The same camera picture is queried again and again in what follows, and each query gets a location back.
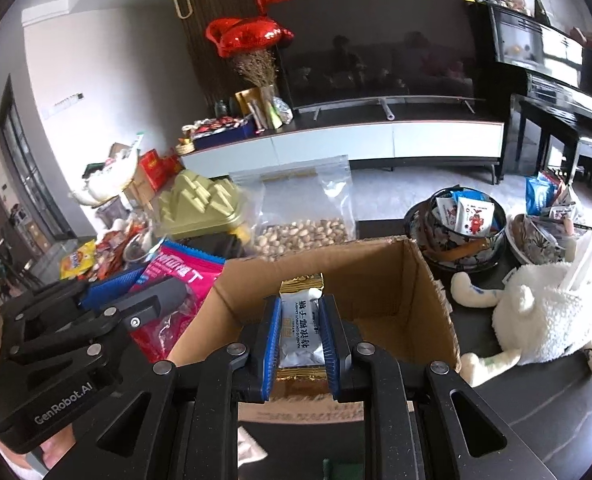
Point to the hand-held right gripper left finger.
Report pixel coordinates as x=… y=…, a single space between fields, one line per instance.
x=272 y=350

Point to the person's left hand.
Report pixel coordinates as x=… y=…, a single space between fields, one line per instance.
x=58 y=447

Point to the tray of wrapped candies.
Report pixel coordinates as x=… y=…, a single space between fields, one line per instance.
x=216 y=127

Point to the white television cabinet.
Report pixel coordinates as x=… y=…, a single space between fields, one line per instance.
x=426 y=142

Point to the large floral bowl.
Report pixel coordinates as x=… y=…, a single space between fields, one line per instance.
x=451 y=255

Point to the small floral bowl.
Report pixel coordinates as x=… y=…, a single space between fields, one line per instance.
x=536 y=245

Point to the white plastic bag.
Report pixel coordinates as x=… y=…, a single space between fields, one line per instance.
x=106 y=180

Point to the black upright piano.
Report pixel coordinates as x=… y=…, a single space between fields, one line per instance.
x=516 y=35

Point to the dried flower bouquet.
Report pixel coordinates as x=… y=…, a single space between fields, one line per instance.
x=256 y=67

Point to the pile of mixed snack packets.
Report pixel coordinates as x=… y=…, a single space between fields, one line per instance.
x=116 y=250

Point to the black flat television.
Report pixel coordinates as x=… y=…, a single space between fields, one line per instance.
x=376 y=50

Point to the black piano bench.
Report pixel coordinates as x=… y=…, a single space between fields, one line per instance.
x=546 y=115

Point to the dark framed door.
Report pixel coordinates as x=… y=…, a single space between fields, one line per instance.
x=26 y=160

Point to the brown cardboard box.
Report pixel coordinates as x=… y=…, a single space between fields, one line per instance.
x=376 y=280

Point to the white red snack packet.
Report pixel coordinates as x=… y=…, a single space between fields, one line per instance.
x=473 y=220

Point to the white plush toy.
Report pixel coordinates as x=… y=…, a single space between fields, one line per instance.
x=541 y=315

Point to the blue snack packet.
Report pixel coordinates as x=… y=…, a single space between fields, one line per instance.
x=538 y=195

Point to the silver gold candy packet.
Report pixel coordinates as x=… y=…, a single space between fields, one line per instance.
x=301 y=330

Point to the clear plastic bag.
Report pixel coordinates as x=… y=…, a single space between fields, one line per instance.
x=583 y=255

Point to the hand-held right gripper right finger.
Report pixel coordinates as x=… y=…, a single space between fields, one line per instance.
x=329 y=350

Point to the gold paper bag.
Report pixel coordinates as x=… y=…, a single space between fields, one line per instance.
x=248 y=105

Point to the clear bag of pistachios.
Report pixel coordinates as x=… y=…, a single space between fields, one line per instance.
x=301 y=235

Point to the pink snack bag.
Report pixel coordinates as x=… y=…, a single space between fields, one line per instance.
x=186 y=270

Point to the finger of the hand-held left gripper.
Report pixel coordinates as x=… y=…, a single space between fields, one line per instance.
x=161 y=297
x=116 y=285

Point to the red box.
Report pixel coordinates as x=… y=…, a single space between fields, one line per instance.
x=153 y=167

